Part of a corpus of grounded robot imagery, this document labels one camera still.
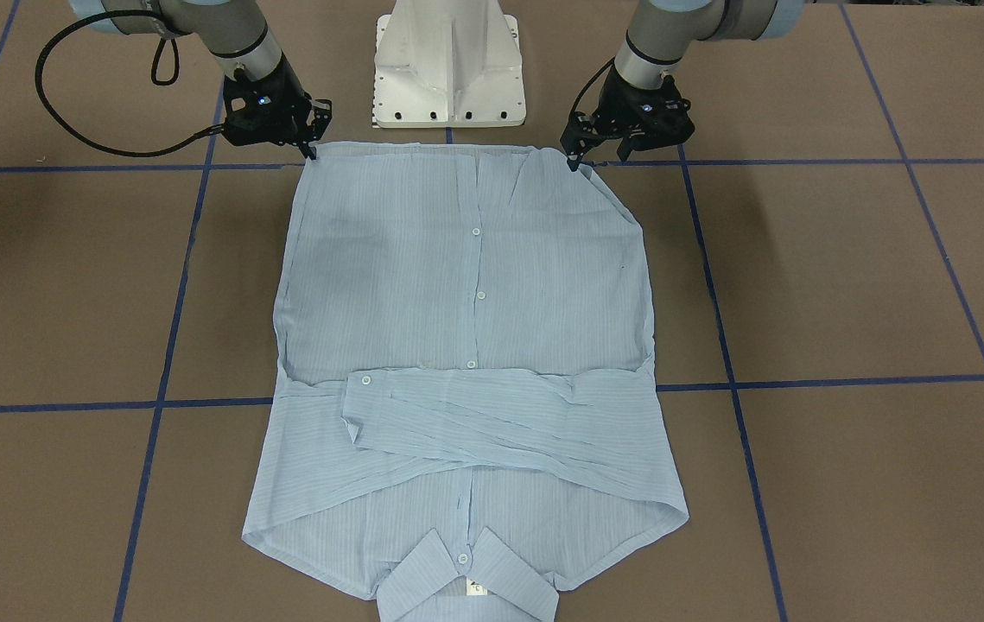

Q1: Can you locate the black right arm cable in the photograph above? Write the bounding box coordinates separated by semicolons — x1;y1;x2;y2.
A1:
34;9;229;160

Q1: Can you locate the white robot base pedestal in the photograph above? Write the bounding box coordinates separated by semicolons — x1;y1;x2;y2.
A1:
371;1;527;129

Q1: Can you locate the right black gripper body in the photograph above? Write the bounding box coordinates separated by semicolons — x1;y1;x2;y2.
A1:
220;55;333;147

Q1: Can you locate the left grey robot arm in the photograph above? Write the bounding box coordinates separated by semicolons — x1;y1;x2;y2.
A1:
560;1;806;172

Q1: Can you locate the light blue button shirt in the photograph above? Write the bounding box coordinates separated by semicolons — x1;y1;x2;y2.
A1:
242;142;689;621

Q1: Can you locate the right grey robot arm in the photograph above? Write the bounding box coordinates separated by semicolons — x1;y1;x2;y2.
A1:
35;1;333;159

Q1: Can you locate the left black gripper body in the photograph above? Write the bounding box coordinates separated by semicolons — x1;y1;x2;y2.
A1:
560;71;695;154

